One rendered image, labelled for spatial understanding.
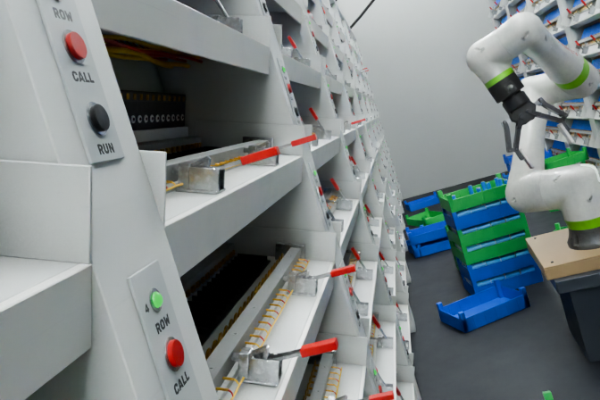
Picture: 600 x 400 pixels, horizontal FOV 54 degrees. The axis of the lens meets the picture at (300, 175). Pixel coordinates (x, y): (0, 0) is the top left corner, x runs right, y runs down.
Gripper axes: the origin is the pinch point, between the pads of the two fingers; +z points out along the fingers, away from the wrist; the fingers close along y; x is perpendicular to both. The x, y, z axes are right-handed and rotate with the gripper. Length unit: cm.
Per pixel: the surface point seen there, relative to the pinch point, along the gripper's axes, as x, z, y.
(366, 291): -42, 1, -64
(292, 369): -126, -8, -64
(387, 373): -44, 19, -70
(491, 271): 81, 39, -28
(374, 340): -26, 15, -71
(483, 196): 77, 9, -14
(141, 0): -139, -42, -55
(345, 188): -15, -24, -57
